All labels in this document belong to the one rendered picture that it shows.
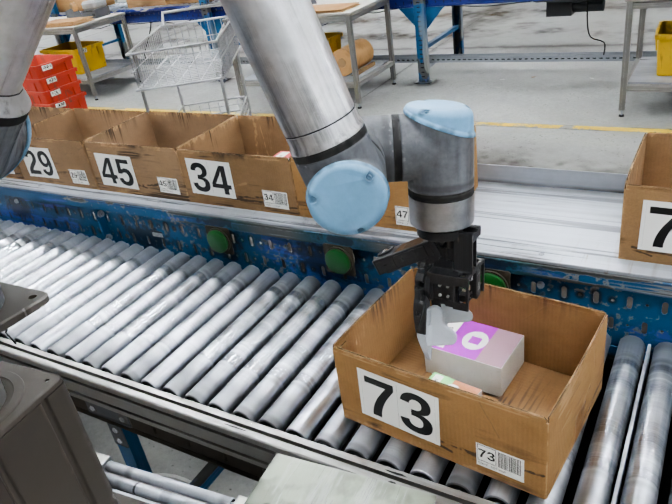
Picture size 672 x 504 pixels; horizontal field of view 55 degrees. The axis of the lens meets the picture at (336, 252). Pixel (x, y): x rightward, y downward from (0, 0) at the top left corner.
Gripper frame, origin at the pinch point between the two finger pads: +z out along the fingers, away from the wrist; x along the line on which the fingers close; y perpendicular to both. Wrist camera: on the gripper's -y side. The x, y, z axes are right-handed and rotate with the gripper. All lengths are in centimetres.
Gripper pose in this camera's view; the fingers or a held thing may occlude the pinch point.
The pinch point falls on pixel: (431, 341)
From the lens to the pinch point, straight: 101.5
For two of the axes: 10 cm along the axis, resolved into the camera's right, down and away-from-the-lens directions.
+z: 0.9, 9.1, 4.1
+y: 8.6, 1.4, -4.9
